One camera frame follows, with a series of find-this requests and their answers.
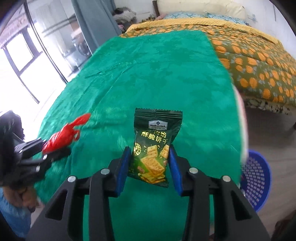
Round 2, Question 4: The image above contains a small red wrapper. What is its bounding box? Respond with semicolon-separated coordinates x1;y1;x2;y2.
42;113;91;154

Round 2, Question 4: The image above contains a green cracker packet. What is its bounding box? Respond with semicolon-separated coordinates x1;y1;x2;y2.
128;108;183;188

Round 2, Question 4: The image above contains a blue plastic trash basket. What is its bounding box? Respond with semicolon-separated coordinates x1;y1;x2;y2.
240;150;272;212

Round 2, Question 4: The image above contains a person's left hand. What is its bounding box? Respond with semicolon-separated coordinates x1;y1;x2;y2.
2;186;38;213

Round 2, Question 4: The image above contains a grey curtain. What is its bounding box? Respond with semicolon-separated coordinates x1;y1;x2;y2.
71;0;121;53

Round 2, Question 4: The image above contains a green embroidered bed cover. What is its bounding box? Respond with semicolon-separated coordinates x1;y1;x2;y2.
33;29;246;241

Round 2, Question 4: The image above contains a clothes pile on chair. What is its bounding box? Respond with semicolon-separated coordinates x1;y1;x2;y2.
112;7;137;33

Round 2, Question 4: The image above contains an orange floral quilt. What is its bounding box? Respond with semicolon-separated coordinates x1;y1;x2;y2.
121;18;295;113

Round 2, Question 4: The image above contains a teal patterned bed sheet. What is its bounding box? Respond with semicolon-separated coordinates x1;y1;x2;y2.
164;11;249;26

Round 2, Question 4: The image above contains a cream headboard pillow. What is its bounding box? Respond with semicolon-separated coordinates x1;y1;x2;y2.
157;0;247;20

